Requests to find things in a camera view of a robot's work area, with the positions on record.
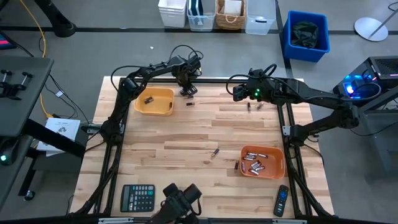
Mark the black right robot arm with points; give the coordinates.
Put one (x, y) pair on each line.
(311, 95)

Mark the round grey base plate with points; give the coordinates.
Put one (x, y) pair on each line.
(367, 29)

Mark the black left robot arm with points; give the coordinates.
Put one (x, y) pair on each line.
(124, 96)

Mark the silver metal bracket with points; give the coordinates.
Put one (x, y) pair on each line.
(289, 221)
(115, 221)

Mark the white blank card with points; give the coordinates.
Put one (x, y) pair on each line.
(233, 7)

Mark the orange plastic bin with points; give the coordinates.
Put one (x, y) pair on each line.
(276, 165)

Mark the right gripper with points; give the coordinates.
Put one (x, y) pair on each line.
(259, 85)

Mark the grey stand pole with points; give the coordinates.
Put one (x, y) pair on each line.
(387, 21)

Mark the black computer tower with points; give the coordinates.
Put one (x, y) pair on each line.
(385, 67)

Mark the blue plastic tub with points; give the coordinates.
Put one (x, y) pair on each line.
(287, 46)

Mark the white printed paper sheet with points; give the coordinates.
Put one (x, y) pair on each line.
(62, 129)

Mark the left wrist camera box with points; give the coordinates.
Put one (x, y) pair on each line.
(194, 62)

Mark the small white adapter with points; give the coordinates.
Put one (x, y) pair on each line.
(59, 93)

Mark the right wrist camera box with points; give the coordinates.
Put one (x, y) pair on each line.
(239, 92)

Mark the grey desk top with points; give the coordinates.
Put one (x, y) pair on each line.
(28, 105)

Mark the black desk calculator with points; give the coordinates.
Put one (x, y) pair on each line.
(136, 198)

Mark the black stand leg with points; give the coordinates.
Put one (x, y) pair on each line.
(59, 23)

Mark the black desk clamp mount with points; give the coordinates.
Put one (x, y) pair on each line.
(12, 91)

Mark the small clear plastic bin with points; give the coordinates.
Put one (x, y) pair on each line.
(202, 23)

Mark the black caster wheel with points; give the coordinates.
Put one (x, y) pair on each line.
(29, 195)

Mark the navy blue folder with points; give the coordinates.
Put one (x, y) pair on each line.
(196, 7)

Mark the yellow plastic bin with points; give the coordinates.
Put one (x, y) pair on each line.
(158, 107)

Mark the dark screen with pink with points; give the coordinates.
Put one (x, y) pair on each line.
(4, 42)

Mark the dark grey side stand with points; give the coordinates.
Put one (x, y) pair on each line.
(382, 140)

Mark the large clear plastic bin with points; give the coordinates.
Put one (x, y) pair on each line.
(261, 12)

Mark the black desk leg frame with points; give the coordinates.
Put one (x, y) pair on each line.
(34, 129)

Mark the white plastic storage bin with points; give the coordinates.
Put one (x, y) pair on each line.
(172, 12)

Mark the black plastic bag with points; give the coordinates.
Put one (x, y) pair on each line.
(304, 34)

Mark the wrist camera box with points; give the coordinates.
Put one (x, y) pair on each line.
(194, 62)
(239, 92)

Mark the wicker basket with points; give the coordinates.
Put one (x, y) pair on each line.
(221, 18)

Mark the black remote control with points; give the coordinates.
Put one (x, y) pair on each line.
(281, 202)

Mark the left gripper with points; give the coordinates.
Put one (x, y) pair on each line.
(186, 74)

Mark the black device with green light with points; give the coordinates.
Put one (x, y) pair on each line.
(9, 149)

